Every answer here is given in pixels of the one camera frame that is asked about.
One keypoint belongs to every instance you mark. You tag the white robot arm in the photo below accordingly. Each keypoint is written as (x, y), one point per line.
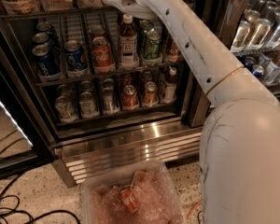
(240, 144)

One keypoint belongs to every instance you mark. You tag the blue pepsi can front left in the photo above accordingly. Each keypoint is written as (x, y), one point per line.
(44, 58)

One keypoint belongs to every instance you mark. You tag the orange brown can front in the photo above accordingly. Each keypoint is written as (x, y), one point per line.
(171, 50)

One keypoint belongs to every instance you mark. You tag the green soda can front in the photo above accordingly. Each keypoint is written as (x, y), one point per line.
(152, 47)

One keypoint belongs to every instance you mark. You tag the brown tea bottle white cap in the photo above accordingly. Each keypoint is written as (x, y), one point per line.
(127, 43)

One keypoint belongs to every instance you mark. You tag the red coke can shelf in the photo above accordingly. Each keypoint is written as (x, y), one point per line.
(129, 96)
(101, 52)

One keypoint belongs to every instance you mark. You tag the clear plastic bin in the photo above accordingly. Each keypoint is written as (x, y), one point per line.
(141, 193)

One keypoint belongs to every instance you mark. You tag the orange can in bin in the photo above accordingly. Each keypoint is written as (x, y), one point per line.
(129, 201)

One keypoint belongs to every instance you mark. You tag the silver green can bottom left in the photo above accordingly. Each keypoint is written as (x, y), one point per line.
(65, 108)

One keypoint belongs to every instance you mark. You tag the small brown bottle bottom shelf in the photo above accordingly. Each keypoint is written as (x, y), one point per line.
(169, 85)

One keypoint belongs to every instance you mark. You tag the gold can bottom shelf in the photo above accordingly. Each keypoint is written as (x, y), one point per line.
(150, 93)

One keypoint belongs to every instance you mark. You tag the red coke can bottom shelf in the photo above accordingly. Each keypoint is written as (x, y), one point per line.
(129, 96)

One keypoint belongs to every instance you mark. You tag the red coke can middle shelf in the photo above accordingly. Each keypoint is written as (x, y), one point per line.
(101, 52)

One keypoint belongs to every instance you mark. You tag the glass fridge door right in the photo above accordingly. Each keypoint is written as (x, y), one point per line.
(222, 17)

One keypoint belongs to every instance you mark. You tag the stainless steel fridge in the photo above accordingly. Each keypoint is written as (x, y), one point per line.
(84, 147)

